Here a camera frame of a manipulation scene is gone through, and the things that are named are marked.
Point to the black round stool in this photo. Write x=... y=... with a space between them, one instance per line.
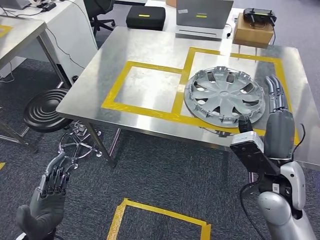
x=44 y=111

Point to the stainless steel table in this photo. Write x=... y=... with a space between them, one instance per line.
x=15 y=39

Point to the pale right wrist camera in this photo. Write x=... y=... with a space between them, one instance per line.
x=246 y=139

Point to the grey plastic wheel hubcap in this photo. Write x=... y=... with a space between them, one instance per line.
x=222 y=96

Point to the black carrying case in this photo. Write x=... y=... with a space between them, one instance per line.
x=145 y=21

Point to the grey laptop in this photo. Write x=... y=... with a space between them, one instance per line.
x=15 y=4
x=202 y=13

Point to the stainless steel workbench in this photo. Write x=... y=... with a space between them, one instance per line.
x=149 y=89

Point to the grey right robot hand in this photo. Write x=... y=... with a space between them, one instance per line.
x=280 y=136

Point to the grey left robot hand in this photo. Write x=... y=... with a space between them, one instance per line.
x=47 y=205

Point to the black headset device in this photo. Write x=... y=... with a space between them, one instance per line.
x=260 y=16

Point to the white office desk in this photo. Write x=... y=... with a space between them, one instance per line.
x=75 y=33

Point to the large cardboard box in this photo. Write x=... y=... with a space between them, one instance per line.
x=250 y=34

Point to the yellow table marking tape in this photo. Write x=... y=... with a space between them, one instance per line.
x=4 y=30

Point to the black office chair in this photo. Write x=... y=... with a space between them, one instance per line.
x=100 y=8

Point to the yellow workbench marking tape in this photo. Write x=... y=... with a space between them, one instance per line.
x=116 y=86

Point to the yellow floor tape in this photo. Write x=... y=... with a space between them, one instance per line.
x=160 y=211
x=1 y=166

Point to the small black device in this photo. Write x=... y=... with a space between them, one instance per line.
x=48 y=6

